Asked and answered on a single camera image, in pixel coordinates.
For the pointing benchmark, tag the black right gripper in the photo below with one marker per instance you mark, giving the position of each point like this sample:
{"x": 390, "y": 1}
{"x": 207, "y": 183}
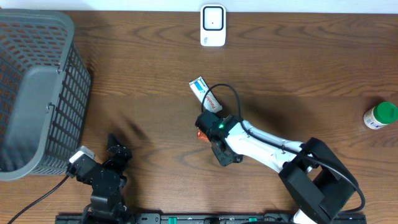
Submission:
{"x": 224, "y": 160}

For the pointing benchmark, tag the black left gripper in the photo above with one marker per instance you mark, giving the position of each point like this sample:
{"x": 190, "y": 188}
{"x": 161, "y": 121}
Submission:
{"x": 123, "y": 154}

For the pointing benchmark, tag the red chocolate bar wrapper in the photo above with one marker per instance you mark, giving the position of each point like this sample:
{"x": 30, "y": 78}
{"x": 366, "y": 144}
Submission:
{"x": 202, "y": 136}

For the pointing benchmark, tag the white Panadol box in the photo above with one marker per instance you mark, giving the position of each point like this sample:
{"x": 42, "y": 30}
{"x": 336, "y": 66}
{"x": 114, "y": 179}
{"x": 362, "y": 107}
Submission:
{"x": 200, "y": 88}

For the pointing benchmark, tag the green lid jar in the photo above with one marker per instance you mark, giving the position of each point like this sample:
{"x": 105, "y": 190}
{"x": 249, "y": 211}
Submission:
{"x": 380, "y": 115}

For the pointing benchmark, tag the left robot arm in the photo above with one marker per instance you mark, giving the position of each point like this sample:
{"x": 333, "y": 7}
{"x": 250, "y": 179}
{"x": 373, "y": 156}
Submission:
{"x": 107, "y": 204}

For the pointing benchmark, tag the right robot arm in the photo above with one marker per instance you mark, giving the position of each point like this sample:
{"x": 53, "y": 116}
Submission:
{"x": 315, "y": 178}

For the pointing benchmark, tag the dark grey plastic basket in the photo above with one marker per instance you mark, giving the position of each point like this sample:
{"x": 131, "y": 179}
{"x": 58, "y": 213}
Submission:
{"x": 45, "y": 90}

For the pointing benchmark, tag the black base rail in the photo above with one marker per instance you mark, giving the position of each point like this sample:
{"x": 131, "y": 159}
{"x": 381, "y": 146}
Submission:
{"x": 156, "y": 218}

